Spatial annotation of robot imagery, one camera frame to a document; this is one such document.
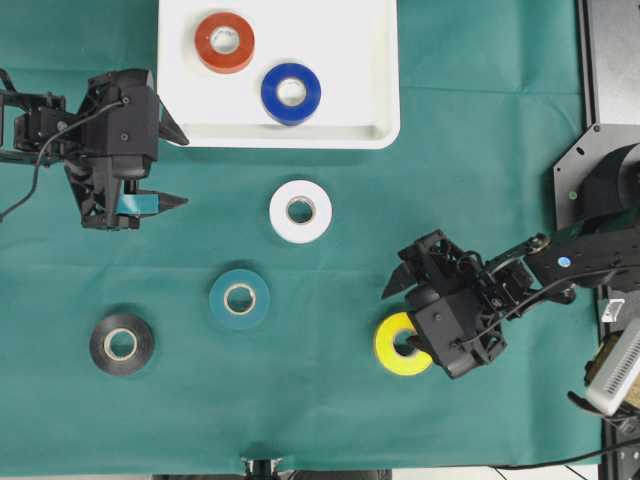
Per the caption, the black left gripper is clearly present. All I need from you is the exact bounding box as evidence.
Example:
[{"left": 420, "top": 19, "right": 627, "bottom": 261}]
[{"left": 65, "top": 69, "right": 190, "bottom": 230}]

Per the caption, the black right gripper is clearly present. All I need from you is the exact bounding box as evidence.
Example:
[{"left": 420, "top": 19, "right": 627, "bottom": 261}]
[{"left": 381, "top": 230, "right": 507, "bottom": 379}]

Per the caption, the yellow tape roll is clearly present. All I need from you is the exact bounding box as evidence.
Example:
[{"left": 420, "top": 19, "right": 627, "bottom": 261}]
[{"left": 373, "top": 312, "right": 432, "bottom": 376}]

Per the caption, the red tape roll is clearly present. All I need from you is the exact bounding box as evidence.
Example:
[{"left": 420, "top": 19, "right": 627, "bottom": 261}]
[{"left": 194, "top": 12, "right": 255, "bottom": 74}]

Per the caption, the white tape roll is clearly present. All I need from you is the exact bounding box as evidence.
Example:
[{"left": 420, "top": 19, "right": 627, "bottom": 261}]
[{"left": 269, "top": 180, "right": 333, "bottom": 244}]

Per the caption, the blue tape roll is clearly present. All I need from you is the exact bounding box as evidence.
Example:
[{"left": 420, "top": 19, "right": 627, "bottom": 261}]
[{"left": 260, "top": 62, "right": 322, "bottom": 126}]

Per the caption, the teal tape roll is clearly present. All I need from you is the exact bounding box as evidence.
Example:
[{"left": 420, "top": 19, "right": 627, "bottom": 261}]
[{"left": 209, "top": 269, "right": 271, "bottom": 331}]

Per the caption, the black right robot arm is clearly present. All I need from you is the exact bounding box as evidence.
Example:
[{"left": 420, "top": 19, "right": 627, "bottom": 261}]
[{"left": 382, "top": 144, "right": 639, "bottom": 379}]

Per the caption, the black tape roll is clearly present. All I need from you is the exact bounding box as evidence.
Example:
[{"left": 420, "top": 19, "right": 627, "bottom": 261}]
[{"left": 89, "top": 313, "right": 155, "bottom": 376}]

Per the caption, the white plastic case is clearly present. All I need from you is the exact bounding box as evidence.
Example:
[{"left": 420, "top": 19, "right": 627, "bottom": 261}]
[{"left": 157, "top": 1, "right": 400, "bottom": 149}]

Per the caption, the white perforated device box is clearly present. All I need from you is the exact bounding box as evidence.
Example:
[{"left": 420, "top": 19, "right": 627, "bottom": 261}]
[{"left": 586, "top": 318, "right": 639, "bottom": 416}]

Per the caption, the black tripod mount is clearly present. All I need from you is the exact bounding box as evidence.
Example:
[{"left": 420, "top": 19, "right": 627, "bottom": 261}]
[{"left": 242, "top": 458, "right": 282, "bottom": 480}]

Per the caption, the black aluminium frame rail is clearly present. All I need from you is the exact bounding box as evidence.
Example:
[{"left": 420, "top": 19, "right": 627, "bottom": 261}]
[{"left": 574, "top": 0, "right": 640, "bottom": 129}]

